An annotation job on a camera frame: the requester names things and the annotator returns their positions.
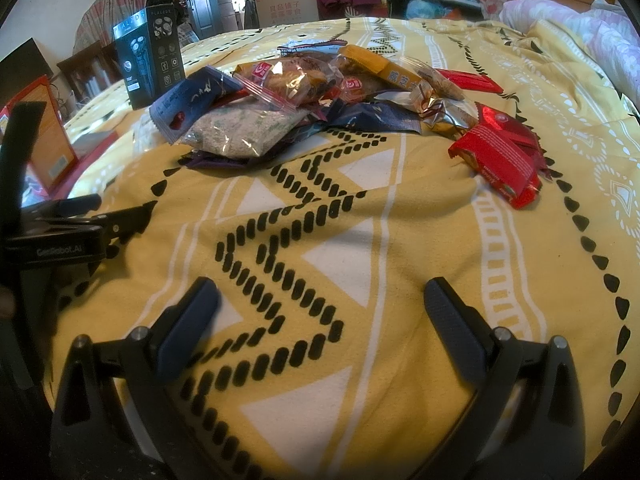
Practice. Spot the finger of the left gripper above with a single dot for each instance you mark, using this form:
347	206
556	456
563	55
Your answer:
123	224
69	207

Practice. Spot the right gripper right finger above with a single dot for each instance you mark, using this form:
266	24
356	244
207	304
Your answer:
525	418

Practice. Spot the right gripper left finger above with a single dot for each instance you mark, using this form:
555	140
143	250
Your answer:
114	417

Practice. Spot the navy blue snack packet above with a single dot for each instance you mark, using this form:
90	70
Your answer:
177	110

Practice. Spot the clear bag grain snack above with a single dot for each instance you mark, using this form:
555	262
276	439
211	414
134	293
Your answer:
246	128

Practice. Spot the bun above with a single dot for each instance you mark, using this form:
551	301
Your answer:
292	81

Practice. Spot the red snack packet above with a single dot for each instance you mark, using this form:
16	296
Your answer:
505	153

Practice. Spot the silver gold foil snack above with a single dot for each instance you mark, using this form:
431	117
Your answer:
425	111

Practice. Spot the orange red box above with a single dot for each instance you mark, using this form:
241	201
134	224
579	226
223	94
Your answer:
52	162

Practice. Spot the tall black product box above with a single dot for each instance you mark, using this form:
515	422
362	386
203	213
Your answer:
148	52

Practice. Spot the yellow patterned bed blanket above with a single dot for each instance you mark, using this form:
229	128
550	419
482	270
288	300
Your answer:
322	363

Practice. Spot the red clear wrapped snack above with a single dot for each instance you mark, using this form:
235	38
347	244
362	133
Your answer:
358	83

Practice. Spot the dark blue foil packet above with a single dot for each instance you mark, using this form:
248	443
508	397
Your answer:
373	117

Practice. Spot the orange snack bar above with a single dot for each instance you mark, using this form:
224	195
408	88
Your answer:
384	68

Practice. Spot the thin red snack bar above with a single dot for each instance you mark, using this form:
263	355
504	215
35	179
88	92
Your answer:
468	81

